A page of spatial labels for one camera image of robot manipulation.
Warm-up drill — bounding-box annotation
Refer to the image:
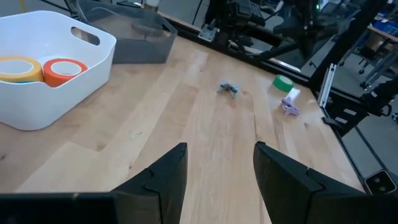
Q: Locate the silver aluminium extrusion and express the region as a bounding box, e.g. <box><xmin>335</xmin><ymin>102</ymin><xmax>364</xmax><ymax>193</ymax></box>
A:
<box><xmin>317</xmin><ymin>63</ymin><xmax>337</xmax><ymax>108</ymax></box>

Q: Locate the dark translucent plastic bin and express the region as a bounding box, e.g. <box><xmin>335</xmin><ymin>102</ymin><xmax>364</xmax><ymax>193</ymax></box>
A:
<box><xmin>76</xmin><ymin>0</ymin><xmax>178</xmax><ymax>65</ymax></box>

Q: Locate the black control box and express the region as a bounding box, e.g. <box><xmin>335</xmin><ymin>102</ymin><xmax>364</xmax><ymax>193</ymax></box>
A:
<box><xmin>322</xmin><ymin>77</ymin><xmax>398</xmax><ymax>138</ymax></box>

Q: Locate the white plastic bin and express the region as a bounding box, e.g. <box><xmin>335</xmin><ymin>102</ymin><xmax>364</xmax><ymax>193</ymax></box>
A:
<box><xmin>0</xmin><ymin>10</ymin><xmax>118</xmax><ymax>131</ymax></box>

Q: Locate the silver arm base bracket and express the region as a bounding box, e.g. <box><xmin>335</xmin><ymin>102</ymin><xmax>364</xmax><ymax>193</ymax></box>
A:
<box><xmin>198</xmin><ymin>23</ymin><xmax>218</xmax><ymax>43</ymax></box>

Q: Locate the black table-level camera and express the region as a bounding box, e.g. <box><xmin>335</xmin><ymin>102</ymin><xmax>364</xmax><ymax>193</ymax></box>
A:
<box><xmin>363</xmin><ymin>169</ymin><xmax>398</xmax><ymax>195</ymax></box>

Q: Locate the black table clamp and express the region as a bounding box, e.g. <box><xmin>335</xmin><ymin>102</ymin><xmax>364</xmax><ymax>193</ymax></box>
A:
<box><xmin>322</xmin><ymin>115</ymin><xmax>343</xmax><ymax>129</ymax></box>

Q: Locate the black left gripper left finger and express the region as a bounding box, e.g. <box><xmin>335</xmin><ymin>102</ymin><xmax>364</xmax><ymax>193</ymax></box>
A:
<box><xmin>111</xmin><ymin>142</ymin><xmax>188</xmax><ymax>224</ymax></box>

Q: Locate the purple staple remover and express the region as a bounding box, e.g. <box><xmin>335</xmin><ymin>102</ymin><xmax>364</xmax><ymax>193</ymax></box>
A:
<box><xmin>279</xmin><ymin>96</ymin><xmax>301</xmax><ymax>117</ymax></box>

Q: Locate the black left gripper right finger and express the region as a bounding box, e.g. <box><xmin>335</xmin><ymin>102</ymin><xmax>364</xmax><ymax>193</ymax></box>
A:
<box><xmin>253</xmin><ymin>141</ymin><xmax>398</xmax><ymax>224</ymax></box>

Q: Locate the pale blue staple remover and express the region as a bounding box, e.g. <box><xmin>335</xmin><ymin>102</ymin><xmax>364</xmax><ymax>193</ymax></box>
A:
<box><xmin>216</xmin><ymin>80</ymin><xmax>241</xmax><ymax>99</ymax></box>

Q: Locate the green tape roll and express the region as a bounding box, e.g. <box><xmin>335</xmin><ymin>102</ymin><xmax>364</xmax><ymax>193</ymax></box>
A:
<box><xmin>272</xmin><ymin>74</ymin><xmax>295</xmax><ymax>93</ymax></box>

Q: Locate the yellow tape roll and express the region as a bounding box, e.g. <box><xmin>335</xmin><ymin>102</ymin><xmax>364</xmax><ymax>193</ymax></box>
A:
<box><xmin>0</xmin><ymin>55</ymin><xmax>44</xmax><ymax>83</ymax></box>

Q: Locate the orange tape roll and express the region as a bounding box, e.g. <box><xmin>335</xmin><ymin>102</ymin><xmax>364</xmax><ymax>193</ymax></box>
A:
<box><xmin>42</xmin><ymin>58</ymin><xmax>89</xmax><ymax>88</ymax></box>

